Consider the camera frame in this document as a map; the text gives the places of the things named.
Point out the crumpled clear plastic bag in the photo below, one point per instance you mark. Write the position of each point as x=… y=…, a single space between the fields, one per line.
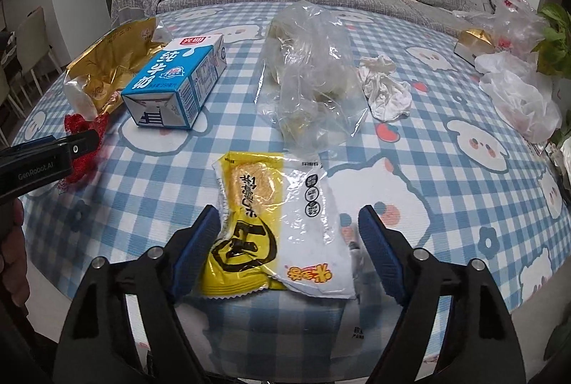
x=312 y=76

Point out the yellow snack packet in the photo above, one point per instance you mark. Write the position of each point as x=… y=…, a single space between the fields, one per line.
x=267 y=228

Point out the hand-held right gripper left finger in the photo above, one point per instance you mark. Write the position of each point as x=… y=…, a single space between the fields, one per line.
x=196 y=252

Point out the gold box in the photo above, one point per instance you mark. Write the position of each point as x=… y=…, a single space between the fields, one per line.
x=475 y=41

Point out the large clear plastic bag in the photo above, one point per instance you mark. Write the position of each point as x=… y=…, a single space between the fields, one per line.
x=508 y=18

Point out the white dining chair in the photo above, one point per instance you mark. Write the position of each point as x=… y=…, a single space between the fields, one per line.
x=33 y=40

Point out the white plastic bag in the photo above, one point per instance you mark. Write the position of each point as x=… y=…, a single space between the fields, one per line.
x=519 y=94

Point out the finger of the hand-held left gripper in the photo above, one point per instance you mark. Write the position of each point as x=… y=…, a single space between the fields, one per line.
x=82 y=142
x=29 y=142

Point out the red mesh wrapper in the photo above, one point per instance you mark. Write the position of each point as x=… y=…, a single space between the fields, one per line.
x=84 y=163

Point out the blue milk carton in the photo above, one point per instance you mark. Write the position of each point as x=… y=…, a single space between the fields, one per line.
x=171 y=89

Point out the person's left hand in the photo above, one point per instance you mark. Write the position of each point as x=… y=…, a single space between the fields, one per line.
x=12 y=245

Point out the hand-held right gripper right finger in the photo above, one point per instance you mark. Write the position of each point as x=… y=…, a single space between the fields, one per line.
x=379 y=250

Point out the blue checked bear tablecloth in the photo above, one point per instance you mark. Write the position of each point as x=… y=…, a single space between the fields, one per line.
x=446 y=196

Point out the white tissue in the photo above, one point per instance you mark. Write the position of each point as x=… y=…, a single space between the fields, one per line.
x=386 y=89

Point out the gold snack bag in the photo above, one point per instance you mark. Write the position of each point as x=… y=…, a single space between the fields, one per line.
x=107 y=63

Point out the green potted plant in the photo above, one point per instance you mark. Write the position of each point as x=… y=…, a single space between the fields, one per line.
x=555 y=40

